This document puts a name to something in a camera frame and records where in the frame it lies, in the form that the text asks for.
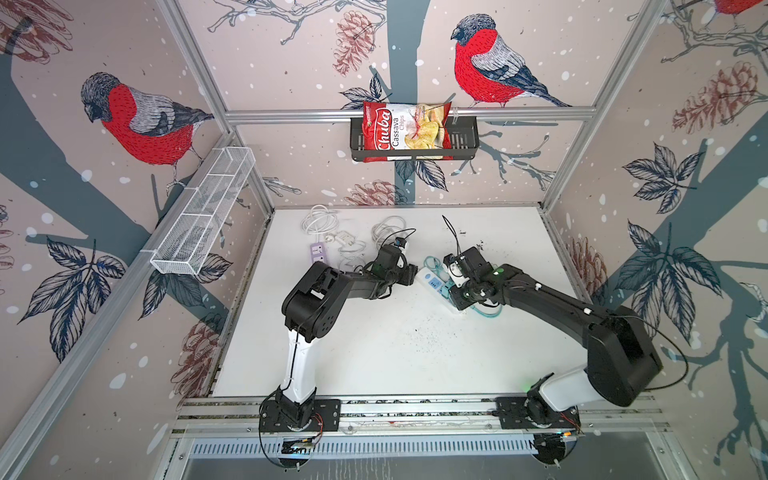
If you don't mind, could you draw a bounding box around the white blue power strip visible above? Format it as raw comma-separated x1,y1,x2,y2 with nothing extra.
415,267,460,314

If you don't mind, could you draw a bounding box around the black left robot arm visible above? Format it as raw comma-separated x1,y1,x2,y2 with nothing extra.
259,244,419,433

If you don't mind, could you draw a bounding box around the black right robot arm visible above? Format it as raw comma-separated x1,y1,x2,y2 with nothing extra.
444,247,663,427

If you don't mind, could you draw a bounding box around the white charger adapter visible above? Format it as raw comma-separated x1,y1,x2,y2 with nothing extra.
335,231,356,246

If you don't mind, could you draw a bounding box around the purple power strip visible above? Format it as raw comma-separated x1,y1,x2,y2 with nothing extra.
310,242,327,263

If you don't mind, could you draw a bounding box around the red chips bag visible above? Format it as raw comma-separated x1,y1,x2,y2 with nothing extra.
362,102,452,162

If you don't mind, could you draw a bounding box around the thin white charger cable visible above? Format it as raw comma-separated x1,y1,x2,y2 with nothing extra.
335,238,376,271

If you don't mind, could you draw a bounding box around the white purple strip cord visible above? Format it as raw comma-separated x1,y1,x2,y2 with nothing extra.
301,204,343,236

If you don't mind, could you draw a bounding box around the black wire basket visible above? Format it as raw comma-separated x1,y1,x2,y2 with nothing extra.
350,117,479,163

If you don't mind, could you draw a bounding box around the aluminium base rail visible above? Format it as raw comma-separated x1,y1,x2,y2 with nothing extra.
169,394,671,462

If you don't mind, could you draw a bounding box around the white wire shelf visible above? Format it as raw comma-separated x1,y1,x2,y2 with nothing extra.
150,146,255,275

